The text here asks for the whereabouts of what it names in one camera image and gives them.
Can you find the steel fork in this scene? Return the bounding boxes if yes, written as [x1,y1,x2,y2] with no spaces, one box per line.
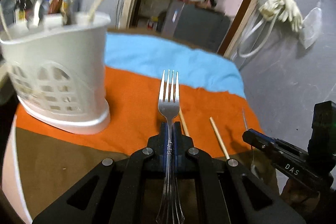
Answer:
[156,70,185,223]

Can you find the white plastic utensil caddy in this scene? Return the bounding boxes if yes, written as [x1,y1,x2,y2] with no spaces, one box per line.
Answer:
[1,12,110,135]

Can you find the striped blue orange brown towel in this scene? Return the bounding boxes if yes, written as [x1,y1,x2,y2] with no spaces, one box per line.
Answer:
[2,33,278,223]

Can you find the hanging clear plastic bag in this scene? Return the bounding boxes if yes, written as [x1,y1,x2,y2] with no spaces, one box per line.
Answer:
[299,0,322,50]

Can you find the grey small fridge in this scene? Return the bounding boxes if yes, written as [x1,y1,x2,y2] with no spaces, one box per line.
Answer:
[161,0,231,52]

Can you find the cream rubber gloves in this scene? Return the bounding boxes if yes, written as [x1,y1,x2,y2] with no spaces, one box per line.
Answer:
[259,0,303,32]

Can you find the orange spice bag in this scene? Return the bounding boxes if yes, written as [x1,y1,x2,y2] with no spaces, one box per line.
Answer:
[49,0,63,14]

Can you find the dark soy sauce bottle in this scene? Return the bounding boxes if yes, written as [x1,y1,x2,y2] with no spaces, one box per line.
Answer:
[13,0,33,23]

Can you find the white flexible hose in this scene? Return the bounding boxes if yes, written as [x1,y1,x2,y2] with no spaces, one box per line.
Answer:
[237,7,280,59]

